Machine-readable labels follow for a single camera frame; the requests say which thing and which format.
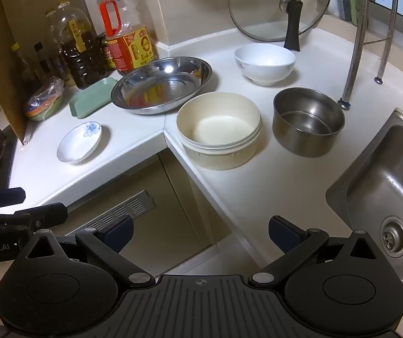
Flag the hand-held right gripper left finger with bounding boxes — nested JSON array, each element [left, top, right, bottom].
[[25, 215, 156, 287]]

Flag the wide stainless steel basin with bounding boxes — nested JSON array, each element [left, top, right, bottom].
[[110, 57, 212, 115]]

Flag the steel faucet pipe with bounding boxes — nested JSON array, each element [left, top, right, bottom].
[[339, 0, 372, 110]]

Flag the glass pot lid black handle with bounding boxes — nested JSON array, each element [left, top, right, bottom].
[[228, 0, 332, 52]]

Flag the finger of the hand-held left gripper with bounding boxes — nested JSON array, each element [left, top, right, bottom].
[[0, 202, 68, 235], [0, 187, 26, 209]]

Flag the small brown sauce jar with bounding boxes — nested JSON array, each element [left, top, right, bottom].
[[98, 33, 118, 72]]

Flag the small dark-capped sauce bottle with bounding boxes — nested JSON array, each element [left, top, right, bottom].
[[33, 42, 56, 80]]

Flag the plastic-wrapped green bowl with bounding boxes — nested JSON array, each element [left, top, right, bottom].
[[24, 77, 65, 122]]

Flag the green rectangular plate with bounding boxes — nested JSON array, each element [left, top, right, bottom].
[[69, 77, 118, 119]]

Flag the dark oil bottle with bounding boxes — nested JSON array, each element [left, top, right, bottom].
[[49, 1, 110, 90]]

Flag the deep stainless steel bowl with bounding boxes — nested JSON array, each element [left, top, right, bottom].
[[272, 87, 346, 158]]

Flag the stainless steel sink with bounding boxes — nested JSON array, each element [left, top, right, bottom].
[[325, 108, 403, 324]]

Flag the cream plastic bowl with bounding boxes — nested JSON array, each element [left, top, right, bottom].
[[176, 92, 263, 170]]

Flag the thin steel rack leg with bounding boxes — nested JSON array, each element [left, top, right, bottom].
[[374, 0, 401, 84]]

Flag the small yellow-capped sauce bottle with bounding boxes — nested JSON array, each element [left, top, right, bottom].
[[10, 43, 35, 86]]

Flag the small white floral dish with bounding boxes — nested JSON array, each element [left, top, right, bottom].
[[56, 121, 103, 165]]

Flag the white ceramic bowl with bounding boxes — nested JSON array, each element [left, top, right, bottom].
[[234, 44, 296, 87]]

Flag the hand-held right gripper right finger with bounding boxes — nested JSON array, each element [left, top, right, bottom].
[[249, 215, 376, 287]]

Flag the clear oil bottle red handle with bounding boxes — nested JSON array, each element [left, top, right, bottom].
[[97, 0, 160, 75]]

